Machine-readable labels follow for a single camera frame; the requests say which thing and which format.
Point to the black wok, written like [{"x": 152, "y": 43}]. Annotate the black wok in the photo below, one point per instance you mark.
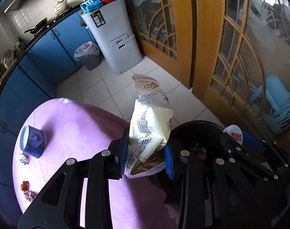
[{"x": 38, "y": 26}]

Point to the blue base cabinets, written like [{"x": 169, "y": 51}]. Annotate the blue base cabinets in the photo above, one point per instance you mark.
[{"x": 40, "y": 59}]

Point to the wooden glass door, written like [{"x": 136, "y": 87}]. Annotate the wooden glass door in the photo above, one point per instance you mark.
[
  {"x": 207, "y": 52},
  {"x": 183, "y": 28}
]

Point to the white tall storage bin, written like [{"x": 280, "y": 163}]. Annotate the white tall storage bin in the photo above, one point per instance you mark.
[{"x": 118, "y": 40}]

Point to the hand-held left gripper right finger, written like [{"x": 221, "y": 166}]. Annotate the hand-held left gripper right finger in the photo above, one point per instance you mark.
[{"x": 169, "y": 162}]

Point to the purple flowered tablecloth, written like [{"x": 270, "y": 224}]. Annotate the purple flowered tablecloth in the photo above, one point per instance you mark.
[{"x": 75, "y": 128}]

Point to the black kitchen countertop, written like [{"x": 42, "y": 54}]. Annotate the black kitchen countertop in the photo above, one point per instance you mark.
[{"x": 24, "y": 50}]

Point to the cream snack bag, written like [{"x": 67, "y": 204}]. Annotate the cream snack bag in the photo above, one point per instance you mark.
[{"x": 149, "y": 124}]

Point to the blue paper cup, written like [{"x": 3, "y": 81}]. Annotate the blue paper cup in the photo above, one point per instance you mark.
[{"x": 34, "y": 143}]

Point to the light blue plastic chair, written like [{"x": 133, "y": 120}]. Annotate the light blue plastic chair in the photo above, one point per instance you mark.
[{"x": 276, "y": 88}]

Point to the silver pot lid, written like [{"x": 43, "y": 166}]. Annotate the silver pot lid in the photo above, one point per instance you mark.
[{"x": 7, "y": 57}]

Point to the blue packet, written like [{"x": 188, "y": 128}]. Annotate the blue packet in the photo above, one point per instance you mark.
[{"x": 91, "y": 6}]

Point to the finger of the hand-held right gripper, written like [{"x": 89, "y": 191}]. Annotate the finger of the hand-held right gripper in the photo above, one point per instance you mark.
[
  {"x": 253, "y": 143},
  {"x": 254, "y": 158}
]

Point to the white round foil lid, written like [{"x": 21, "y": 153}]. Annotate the white round foil lid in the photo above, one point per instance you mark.
[{"x": 233, "y": 132}]

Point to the grey bin with bag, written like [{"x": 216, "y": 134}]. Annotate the grey bin with bag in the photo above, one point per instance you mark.
[{"x": 91, "y": 60}]

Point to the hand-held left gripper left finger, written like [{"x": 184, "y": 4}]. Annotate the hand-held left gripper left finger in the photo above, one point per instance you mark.
[{"x": 124, "y": 152}]

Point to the black trash bin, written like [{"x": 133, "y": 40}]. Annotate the black trash bin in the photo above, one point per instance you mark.
[{"x": 195, "y": 133}]

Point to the white clay pot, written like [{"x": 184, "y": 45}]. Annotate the white clay pot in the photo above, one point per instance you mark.
[{"x": 60, "y": 8}]

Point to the silver crumpled foil wrapper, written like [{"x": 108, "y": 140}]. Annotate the silver crumpled foil wrapper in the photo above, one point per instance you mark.
[{"x": 29, "y": 195}]

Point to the orange candy wrapper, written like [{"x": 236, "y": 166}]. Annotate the orange candy wrapper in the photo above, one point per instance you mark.
[{"x": 24, "y": 186}]

